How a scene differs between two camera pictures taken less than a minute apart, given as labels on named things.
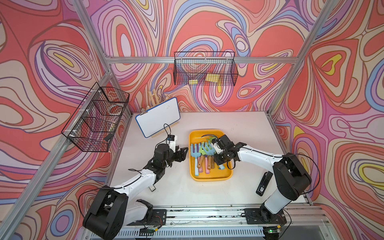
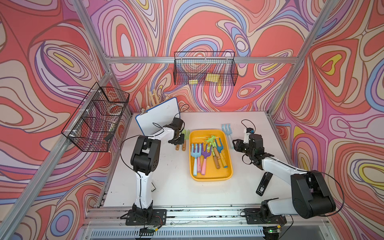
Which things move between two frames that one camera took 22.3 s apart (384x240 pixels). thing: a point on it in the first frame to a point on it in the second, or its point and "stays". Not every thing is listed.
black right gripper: [217, 159] to [237, 147]
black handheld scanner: [264, 183] stays
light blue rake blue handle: [196, 155] to [228, 132]
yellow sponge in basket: [213, 77] stays
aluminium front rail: [229, 224] stays
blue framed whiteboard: [159, 117] stays
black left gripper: [182, 156] to [181, 139]
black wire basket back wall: [207, 68] stays
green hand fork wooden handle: [212, 162] to [184, 146]
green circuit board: [146, 231] stays
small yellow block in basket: [193, 82] stays
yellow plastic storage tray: [205, 164] stays
